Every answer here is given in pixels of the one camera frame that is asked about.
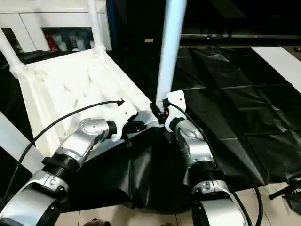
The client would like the white plastic table top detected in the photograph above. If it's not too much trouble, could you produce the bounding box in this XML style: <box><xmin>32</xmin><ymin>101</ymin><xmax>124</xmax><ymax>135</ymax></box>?
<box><xmin>9</xmin><ymin>46</ymin><xmax>165</xmax><ymax>158</ymax></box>

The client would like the dark robot left foot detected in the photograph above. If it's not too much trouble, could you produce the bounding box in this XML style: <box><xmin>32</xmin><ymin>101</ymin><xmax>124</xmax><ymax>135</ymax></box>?
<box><xmin>87</xmin><ymin>219</ymin><xmax>111</xmax><ymax>226</ymax></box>

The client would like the black floor stand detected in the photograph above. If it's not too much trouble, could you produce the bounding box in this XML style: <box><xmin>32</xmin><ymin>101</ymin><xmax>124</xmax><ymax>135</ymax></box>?
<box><xmin>269</xmin><ymin>179</ymin><xmax>301</xmax><ymax>203</ymax></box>

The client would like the silver metal rail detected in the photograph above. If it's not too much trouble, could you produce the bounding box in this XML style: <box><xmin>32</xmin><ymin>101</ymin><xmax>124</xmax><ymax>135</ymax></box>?
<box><xmin>181</xmin><ymin>33</ymin><xmax>301</xmax><ymax>40</ymax></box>

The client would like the white glass-door cabinet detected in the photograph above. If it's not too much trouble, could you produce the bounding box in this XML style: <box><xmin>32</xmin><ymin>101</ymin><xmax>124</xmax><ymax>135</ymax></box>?
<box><xmin>0</xmin><ymin>0</ymin><xmax>112</xmax><ymax>51</ymax></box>

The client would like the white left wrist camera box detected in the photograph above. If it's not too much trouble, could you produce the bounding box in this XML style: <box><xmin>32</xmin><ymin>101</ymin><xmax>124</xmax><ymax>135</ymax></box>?
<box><xmin>111</xmin><ymin>100</ymin><xmax>139</xmax><ymax>141</ymax></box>

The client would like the black work mat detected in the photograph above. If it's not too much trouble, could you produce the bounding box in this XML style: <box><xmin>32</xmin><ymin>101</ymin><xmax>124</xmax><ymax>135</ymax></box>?
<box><xmin>0</xmin><ymin>45</ymin><xmax>301</xmax><ymax>212</ymax></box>

